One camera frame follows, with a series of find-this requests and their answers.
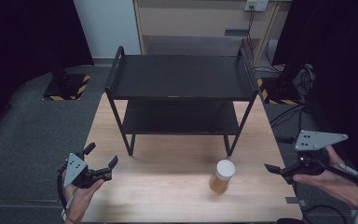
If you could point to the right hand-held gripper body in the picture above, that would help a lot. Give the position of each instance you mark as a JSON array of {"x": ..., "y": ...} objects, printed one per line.
[{"x": 318, "y": 140}]

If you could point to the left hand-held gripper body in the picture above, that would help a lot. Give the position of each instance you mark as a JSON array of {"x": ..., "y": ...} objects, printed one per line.
[{"x": 74, "y": 169}]

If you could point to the light wooden cabinet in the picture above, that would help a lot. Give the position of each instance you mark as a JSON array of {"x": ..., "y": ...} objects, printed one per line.
[{"x": 199, "y": 28}]

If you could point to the black two-tier metal shelf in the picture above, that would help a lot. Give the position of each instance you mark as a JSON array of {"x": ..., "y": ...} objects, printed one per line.
[{"x": 180, "y": 77}]

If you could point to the black curtain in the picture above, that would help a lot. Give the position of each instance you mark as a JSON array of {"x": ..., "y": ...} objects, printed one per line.
[
  {"x": 338, "y": 62},
  {"x": 24, "y": 40}
]

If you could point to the grey tape strip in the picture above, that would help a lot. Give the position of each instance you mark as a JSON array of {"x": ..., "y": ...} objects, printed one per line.
[{"x": 296, "y": 201}]

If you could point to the amber jar with white lid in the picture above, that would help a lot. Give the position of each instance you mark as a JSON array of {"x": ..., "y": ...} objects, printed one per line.
[{"x": 222, "y": 176}]

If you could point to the black stand base striped tape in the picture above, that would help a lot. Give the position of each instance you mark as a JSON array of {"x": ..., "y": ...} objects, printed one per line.
[
  {"x": 66, "y": 87},
  {"x": 281, "y": 91}
]

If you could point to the white wall power socket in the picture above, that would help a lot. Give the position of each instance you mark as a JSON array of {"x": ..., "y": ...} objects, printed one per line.
[{"x": 256, "y": 5}]

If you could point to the person's right hand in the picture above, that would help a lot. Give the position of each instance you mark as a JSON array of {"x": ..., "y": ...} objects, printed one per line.
[{"x": 329, "y": 183}]

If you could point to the person's left hand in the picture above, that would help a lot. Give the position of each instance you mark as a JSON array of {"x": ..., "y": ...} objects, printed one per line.
[{"x": 80, "y": 199}]

